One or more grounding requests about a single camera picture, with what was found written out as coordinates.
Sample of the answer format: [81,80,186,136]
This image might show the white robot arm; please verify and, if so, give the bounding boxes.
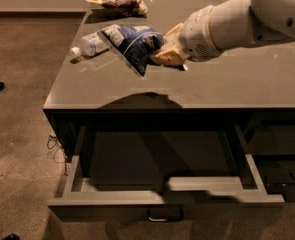
[150,0,295,67]

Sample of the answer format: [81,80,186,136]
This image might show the dark grey cabinet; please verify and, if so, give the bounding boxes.
[42,0,295,203]

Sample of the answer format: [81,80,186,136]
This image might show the brown snack bag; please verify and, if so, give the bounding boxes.
[86,0,148,17]

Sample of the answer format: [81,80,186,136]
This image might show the clear plastic water bottle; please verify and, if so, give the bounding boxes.
[70,32,108,57]

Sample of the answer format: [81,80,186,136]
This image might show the black cable on floor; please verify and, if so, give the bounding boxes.
[46,134,70,176]

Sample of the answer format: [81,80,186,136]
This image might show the blue chip bag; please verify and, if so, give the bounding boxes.
[98,24,164,78]

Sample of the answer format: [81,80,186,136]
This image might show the metal drawer handle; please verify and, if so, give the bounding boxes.
[147,205,183,222]

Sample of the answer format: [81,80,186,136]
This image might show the open grey top drawer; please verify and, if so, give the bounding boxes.
[48,125,285,221]

